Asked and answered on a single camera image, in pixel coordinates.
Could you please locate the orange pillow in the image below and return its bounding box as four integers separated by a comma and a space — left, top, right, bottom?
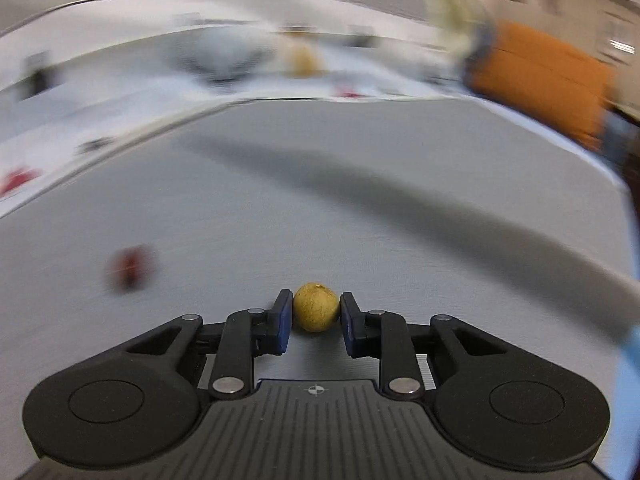
464, 19, 620, 155

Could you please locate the cream cloth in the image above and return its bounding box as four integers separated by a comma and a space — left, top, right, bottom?
419, 0, 497, 57

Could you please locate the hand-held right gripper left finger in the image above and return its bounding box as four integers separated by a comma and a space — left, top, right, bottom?
120, 288, 294, 401

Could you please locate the yellow-green longan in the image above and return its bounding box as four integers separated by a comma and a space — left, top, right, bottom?
293, 282, 342, 333

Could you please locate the white printed blanket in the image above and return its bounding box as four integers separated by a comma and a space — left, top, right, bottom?
0, 0, 483, 218

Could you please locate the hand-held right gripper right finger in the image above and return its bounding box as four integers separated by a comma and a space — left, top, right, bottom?
340, 291, 508, 401

